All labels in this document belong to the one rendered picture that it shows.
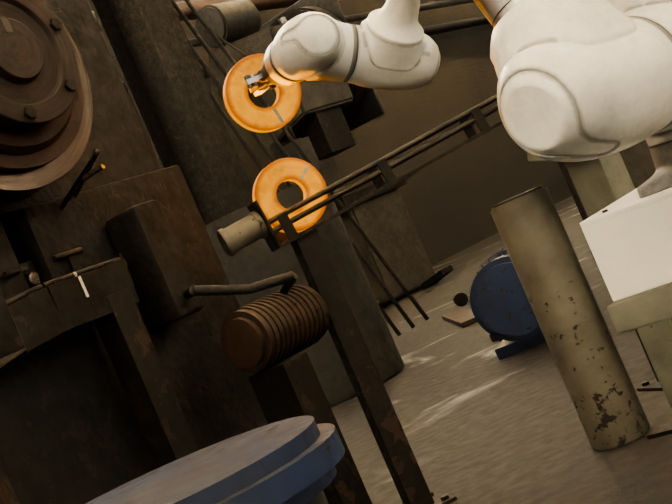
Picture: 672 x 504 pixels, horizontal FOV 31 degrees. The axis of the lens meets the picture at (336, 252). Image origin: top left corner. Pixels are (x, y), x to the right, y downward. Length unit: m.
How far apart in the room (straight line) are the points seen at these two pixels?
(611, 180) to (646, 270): 0.71
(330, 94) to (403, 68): 8.23
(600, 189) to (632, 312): 0.73
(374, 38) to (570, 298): 0.65
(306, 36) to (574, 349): 0.81
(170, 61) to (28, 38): 4.35
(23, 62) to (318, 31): 0.54
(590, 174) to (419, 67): 0.41
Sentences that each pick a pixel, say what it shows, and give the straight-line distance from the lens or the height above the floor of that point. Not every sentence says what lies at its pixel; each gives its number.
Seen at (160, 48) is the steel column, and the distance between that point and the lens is 6.60.
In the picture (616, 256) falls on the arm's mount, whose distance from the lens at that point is 1.64.
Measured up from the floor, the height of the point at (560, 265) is 0.36.
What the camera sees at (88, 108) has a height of 1.01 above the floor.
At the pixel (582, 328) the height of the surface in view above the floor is 0.24.
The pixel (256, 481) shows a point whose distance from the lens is 0.97.
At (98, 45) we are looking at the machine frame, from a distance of 2.74.
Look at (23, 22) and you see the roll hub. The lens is 2.31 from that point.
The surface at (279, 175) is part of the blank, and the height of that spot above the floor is 0.75.
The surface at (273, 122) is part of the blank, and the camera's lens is 2.41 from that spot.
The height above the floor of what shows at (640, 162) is 0.42.
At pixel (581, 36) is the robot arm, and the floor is 0.67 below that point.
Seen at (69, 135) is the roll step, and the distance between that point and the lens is 2.34.
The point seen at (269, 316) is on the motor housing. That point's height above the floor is 0.50.
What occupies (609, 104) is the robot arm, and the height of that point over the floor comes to 0.59.
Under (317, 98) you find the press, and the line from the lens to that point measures 10.22.
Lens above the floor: 0.55
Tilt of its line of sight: level
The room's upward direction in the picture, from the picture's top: 23 degrees counter-clockwise
